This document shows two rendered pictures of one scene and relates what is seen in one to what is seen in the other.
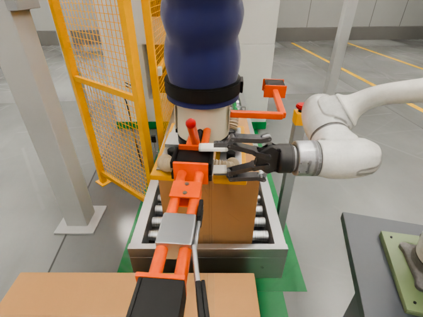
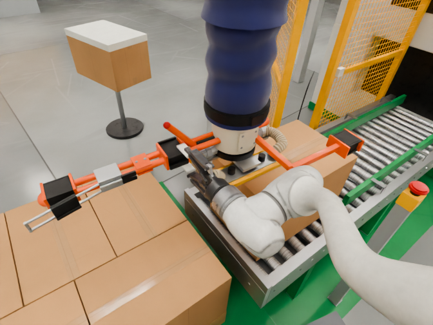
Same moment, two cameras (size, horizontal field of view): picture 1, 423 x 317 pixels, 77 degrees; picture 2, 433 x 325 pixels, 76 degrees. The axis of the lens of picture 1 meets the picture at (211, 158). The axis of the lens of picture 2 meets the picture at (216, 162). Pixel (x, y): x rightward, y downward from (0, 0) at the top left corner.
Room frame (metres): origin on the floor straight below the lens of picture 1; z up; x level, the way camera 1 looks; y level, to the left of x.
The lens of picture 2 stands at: (0.21, -0.61, 1.80)
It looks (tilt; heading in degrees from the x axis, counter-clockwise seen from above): 41 degrees down; 51
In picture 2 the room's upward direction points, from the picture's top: 4 degrees clockwise
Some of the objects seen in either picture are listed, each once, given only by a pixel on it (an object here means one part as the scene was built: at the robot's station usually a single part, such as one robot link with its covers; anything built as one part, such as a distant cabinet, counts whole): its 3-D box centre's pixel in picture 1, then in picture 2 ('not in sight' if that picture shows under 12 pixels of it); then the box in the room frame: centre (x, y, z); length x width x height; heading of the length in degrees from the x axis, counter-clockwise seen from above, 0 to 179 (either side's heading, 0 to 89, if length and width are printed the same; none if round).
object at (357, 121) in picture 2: not in sight; (350, 120); (2.30, 0.28, 0.60); 1.60 x 0.11 x 0.09; 0
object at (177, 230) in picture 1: (177, 235); (109, 177); (0.33, 0.06, 1.19); 0.07 x 0.07 x 0.04; 86
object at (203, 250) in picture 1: (208, 250); (221, 234); (0.77, 0.02, 0.58); 0.70 x 0.03 x 0.06; 90
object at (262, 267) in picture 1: (208, 265); (220, 246); (0.77, 0.02, 0.48); 0.70 x 0.03 x 0.15; 90
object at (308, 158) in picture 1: (303, 158); (228, 202); (0.57, -0.23, 1.20); 0.09 x 0.06 x 0.09; 0
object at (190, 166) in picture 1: (192, 163); (173, 152); (0.54, 0.05, 1.20); 0.10 x 0.08 x 0.06; 86
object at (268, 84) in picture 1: (274, 88); (345, 143); (1.07, -0.26, 1.22); 0.09 x 0.08 x 0.05; 86
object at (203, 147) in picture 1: (213, 147); (185, 150); (0.57, 0.00, 1.24); 0.07 x 0.03 x 0.01; 90
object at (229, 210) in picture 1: (210, 172); (278, 184); (1.13, 0.01, 0.75); 0.60 x 0.40 x 0.40; 179
